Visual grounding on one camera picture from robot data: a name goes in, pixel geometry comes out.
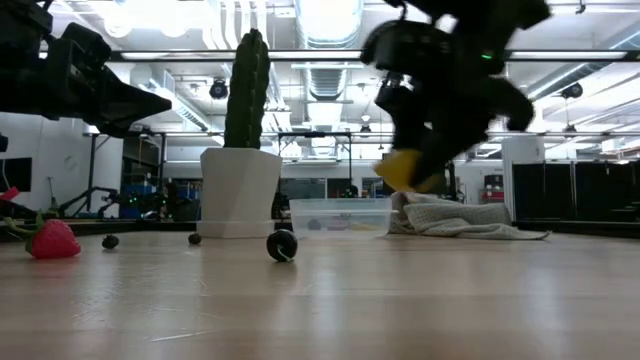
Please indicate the dark blueberry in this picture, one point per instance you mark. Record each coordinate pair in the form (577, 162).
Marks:
(194, 239)
(281, 245)
(110, 241)

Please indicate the red tool cabinet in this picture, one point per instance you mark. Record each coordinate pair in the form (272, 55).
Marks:
(493, 194)

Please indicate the red flat object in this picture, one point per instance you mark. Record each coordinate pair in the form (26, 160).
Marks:
(9, 194)

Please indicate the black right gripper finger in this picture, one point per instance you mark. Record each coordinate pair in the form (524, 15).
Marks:
(450, 155)
(410, 132)

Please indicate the clear plastic tupperware container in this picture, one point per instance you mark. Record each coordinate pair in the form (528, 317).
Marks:
(345, 210)

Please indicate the yellow lemon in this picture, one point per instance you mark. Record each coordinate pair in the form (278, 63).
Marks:
(400, 170)

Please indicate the grey crumpled towel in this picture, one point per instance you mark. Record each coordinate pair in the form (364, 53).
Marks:
(450, 220)

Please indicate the green cactus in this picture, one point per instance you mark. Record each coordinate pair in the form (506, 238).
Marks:
(247, 90)

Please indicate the white square column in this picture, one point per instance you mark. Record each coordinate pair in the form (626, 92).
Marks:
(522, 175)

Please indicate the black overhead rig beam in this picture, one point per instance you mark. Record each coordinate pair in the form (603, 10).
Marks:
(632, 55)

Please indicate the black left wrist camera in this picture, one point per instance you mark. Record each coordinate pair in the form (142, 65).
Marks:
(80, 47)

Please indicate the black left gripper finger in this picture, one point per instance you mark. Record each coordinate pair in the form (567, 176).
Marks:
(135, 102)
(117, 129)

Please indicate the black shelving rack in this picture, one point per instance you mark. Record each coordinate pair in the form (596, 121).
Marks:
(142, 175)

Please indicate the black room divider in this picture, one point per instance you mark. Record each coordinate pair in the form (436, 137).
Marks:
(575, 190)

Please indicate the black hanging ceiling camera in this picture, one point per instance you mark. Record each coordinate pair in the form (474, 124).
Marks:
(389, 82)
(218, 90)
(572, 91)

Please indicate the silver ceiling air duct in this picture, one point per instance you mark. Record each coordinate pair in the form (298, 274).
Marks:
(327, 20)

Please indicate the black wall screen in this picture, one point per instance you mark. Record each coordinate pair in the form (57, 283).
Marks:
(15, 175)

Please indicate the black background rig frame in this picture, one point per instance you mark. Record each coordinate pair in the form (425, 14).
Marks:
(315, 134)

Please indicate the white faceted plant pot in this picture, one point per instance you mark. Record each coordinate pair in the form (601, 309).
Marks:
(237, 195)

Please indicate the black background robot arm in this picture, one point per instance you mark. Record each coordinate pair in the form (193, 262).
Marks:
(87, 192)

